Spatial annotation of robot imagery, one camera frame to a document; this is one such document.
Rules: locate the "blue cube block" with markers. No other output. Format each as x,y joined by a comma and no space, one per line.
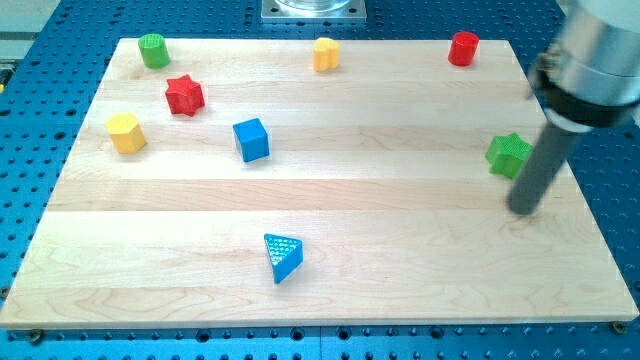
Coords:
251,139

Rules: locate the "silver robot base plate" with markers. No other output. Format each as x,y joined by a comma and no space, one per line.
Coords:
300,10

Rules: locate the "red cylinder block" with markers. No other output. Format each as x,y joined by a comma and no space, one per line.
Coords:
463,48

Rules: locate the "green star block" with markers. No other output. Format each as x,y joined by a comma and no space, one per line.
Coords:
507,155

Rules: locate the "blue triangle block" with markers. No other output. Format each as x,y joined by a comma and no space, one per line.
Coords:
285,255

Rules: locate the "left board corner screw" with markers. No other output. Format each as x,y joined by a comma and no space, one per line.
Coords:
35,336

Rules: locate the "red star block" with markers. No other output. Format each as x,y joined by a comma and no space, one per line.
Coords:
184,95

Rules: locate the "green cylinder block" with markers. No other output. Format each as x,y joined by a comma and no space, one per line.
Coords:
153,50

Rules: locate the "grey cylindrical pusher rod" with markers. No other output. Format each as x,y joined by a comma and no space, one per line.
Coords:
550,152

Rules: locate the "yellow hexagon block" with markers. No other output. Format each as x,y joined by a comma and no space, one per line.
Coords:
126,133

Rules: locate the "yellow heart block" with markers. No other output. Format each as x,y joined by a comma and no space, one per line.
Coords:
326,54

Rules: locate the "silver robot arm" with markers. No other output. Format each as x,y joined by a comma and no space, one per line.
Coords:
588,78

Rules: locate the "wooden board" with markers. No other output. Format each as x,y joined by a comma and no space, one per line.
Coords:
378,167

